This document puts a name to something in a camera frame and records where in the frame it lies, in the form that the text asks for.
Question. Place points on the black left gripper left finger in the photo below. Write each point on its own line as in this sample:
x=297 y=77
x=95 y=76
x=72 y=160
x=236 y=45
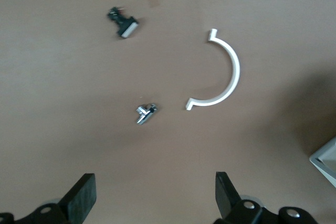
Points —
x=78 y=197

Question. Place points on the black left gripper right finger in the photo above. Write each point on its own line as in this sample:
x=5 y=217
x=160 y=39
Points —
x=228 y=203

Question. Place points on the white plastic drawer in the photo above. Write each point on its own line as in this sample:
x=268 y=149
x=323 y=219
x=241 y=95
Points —
x=328 y=161

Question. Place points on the silver metal fitting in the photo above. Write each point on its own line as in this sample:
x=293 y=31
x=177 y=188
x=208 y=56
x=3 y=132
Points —
x=144 y=112

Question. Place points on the white semicircular bracket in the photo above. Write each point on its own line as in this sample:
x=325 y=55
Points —
x=234 y=69

